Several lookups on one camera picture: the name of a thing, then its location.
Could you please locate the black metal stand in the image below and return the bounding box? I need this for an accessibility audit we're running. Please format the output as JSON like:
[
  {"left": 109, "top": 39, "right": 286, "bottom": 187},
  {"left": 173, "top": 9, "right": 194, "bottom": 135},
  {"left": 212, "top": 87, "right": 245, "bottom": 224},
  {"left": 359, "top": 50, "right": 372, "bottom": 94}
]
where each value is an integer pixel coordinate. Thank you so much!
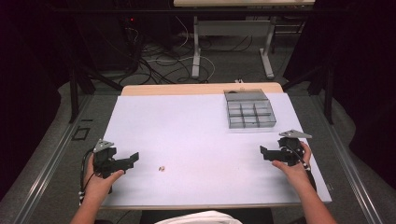
[
  {"left": 281, "top": 62, "right": 335, "bottom": 125},
  {"left": 68, "top": 62, "right": 124, "bottom": 124}
]

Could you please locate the person's white shirt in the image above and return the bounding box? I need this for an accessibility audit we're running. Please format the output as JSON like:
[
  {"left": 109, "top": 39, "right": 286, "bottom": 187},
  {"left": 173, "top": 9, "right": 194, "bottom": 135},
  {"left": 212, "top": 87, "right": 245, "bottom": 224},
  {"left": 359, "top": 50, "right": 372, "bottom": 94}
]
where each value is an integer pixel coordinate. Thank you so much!
[{"left": 154, "top": 210, "right": 244, "bottom": 224}]

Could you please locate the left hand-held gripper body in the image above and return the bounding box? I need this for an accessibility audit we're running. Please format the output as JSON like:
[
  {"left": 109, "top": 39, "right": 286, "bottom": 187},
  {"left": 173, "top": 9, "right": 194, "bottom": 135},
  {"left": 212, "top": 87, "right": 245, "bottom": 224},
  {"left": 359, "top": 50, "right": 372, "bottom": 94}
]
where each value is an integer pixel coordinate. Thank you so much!
[{"left": 92, "top": 138, "right": 135, "bottom": 179}]

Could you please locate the clear plastic compartment box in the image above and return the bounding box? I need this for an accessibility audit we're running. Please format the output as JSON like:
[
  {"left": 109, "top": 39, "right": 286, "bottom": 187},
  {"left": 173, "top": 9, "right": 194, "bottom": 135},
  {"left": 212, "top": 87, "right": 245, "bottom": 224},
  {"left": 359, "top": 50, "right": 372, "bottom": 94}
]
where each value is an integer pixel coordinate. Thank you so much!
[{"left": 223, "top": 89, "right": 277, "bottom": 130}]

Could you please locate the white paper sheet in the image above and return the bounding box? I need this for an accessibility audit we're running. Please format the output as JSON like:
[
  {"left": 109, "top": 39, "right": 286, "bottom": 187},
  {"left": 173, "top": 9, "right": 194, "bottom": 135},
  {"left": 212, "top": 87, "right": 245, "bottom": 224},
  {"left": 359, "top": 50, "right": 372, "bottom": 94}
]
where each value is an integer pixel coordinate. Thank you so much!
[{"left": 101, "top": 92, "right": 332, "bottom": 207}]

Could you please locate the wooden table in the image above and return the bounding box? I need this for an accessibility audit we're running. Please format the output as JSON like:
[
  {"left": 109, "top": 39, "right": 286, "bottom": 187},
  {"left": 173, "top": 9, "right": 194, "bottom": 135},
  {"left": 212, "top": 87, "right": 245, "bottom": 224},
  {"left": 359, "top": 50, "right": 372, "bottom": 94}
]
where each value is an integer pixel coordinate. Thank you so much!
[{"left": 101, "top": 82, "right": 332, "bottom": 211}]

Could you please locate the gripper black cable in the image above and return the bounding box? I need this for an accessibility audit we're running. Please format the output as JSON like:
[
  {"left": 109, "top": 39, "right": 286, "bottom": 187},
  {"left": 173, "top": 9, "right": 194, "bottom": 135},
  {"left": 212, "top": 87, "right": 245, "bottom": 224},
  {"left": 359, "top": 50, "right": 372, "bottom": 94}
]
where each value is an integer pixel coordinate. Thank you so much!
[
  {"left": 286, "top": 143, "right": 318, "bottom": 192},
  {"left": 78, "top": 147, "right": 95, "bottom": 206}
]

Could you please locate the tangle of floor cables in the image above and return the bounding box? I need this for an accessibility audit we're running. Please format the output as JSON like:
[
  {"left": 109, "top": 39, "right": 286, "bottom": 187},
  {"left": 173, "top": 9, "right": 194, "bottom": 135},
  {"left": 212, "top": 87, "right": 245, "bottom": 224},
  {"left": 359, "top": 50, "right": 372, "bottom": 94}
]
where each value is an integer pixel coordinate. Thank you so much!
[{"left": 122, "top": 15, "right": 253, "bottom": 86}]

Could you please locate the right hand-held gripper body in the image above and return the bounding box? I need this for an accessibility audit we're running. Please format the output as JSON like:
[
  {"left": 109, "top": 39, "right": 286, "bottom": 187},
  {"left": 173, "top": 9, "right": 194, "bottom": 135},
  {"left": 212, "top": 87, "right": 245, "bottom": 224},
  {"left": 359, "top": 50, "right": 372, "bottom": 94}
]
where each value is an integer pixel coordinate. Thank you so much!
[{"left": 269, "top": 129, "right": 313, "bottom": 167}]

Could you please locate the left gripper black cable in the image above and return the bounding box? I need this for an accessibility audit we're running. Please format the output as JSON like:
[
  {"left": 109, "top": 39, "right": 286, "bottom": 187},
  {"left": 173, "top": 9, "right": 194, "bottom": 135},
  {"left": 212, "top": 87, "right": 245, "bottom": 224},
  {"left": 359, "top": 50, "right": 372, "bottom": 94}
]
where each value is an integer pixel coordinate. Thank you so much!
[{"left": 78, "top": 147, "right": 95, "bottom": 206}]

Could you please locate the person's left hand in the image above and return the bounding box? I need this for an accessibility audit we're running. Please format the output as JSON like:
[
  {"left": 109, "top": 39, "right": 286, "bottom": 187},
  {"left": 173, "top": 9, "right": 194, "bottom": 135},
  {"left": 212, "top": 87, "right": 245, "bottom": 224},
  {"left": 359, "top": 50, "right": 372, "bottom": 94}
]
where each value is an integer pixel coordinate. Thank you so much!
[{"left": 82, "top": 153, "right": 125, "bottom": 203}]

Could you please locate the person's right hand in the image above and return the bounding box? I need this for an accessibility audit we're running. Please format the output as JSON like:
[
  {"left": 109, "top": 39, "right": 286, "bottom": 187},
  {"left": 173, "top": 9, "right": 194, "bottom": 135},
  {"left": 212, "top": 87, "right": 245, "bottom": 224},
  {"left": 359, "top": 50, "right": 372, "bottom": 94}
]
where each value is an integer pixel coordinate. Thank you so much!
[{"left": 271, "top": 141, "right": 313, "bottom": 190}]

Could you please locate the white desk with metal legs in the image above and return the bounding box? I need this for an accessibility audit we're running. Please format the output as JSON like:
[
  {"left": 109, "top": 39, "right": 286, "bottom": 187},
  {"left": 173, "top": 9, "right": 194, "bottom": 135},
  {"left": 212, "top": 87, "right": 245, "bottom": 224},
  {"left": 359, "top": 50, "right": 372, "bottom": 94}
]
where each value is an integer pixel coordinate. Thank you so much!
[{"left": 173, "top": 0, "right": 316, "bottom": 80}]

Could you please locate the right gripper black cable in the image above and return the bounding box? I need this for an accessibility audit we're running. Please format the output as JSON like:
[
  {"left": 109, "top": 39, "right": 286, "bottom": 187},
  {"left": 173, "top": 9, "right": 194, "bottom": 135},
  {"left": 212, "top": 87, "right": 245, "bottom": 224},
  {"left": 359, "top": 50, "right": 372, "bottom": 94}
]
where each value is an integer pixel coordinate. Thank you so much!
[{"left": 286, "top": 143, "right": 318, "bottom": 192}]

